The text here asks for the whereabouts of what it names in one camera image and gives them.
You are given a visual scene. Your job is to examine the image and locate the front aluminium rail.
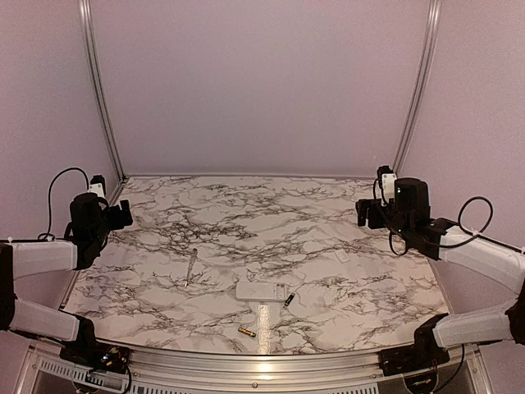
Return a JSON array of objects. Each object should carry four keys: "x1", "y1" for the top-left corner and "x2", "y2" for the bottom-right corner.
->
[{"x1": 14, "y1": 342, "x2": 492, "y2": 393}]

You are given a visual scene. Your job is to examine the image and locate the white battery cover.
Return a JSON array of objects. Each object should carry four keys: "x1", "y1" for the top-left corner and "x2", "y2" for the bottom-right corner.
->
[{"x1": 334, "y1": 250, "x2": 350, "y2": 263}]

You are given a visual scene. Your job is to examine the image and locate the aluminium frame post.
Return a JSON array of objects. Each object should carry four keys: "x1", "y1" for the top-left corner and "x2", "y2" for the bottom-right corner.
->
[
  {"x1": 393, "y1": 0, "x2": 443, "y2": 175},
  {"x1": 79, "y1": 0, "x2": 126, "y2": 183}
]

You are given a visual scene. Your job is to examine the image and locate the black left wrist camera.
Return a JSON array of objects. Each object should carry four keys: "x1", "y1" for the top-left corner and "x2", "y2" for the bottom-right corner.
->
[{"x1": 70, "y1": 192, "x2": 108, "y2": 231}]

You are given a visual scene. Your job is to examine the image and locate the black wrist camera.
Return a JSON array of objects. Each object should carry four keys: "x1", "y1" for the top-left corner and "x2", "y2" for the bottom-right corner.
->
[
  {"x1": 395, "y1": 177, "x2": 431, "y2": 218},
  {"x1": 70, "y1": 192, "x2": 108, "y2": 231}
]

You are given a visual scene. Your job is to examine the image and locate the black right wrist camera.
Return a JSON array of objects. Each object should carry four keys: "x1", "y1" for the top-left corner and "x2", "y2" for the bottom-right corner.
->
[{"x1": 395, "y1": 177, "x2": 431, "y2": 218}]

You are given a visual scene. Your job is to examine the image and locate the white remote control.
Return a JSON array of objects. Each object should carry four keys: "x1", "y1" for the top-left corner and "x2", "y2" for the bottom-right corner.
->
[{"x1": 235, "y1": 282, "x2": 288, "y2": 302}]

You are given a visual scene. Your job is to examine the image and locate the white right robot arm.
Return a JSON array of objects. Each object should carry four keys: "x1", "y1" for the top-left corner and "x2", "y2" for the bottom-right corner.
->
[{"x1": 355, "y1": 166, "x2": 524, "y2": 368}]

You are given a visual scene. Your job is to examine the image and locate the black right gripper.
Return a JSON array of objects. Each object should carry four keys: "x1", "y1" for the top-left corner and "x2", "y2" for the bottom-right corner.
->
[{"x1": 356, "y1": 198, "x2": 413, "y2": 241}]

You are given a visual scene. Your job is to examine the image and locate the black silver AAA battery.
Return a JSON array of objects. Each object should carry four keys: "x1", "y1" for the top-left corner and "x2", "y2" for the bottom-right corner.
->
[{"x1": 284, "y1": 293, "x2": 295, "y2": 308}]

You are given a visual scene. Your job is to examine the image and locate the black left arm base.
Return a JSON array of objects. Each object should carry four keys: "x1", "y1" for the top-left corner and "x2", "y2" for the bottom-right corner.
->
[{"x1": 60, "y1": 315, "x2": 130, "y2": 374}]

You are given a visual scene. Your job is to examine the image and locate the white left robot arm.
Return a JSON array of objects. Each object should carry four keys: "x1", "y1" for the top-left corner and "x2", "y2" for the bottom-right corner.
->
[{"x1": 1, "y1": 176, "x2": 133, "y2": 365}]

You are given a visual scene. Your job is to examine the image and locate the right aluminium frame post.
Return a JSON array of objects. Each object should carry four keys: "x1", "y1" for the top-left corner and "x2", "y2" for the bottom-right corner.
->
[{"x1": 393, "y1": 0, "x2": 443, "y2": 175}]

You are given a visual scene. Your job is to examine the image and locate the left aluminium frame post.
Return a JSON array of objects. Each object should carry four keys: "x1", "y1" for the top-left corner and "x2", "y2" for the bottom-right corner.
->
[{"x1": 79, "y1": 0, "x2": 126, "y2": 183}]

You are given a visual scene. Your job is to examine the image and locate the gold green AAA battery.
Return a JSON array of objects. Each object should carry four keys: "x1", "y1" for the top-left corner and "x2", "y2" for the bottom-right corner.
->
[{"x1": 238, "y1": 328, "x2": 257, "y2": 338}]

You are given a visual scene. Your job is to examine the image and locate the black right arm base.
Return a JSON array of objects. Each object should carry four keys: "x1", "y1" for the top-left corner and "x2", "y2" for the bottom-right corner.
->
[{"x1": 378, "y1": 319, "x2": 450, "y2": 376}]

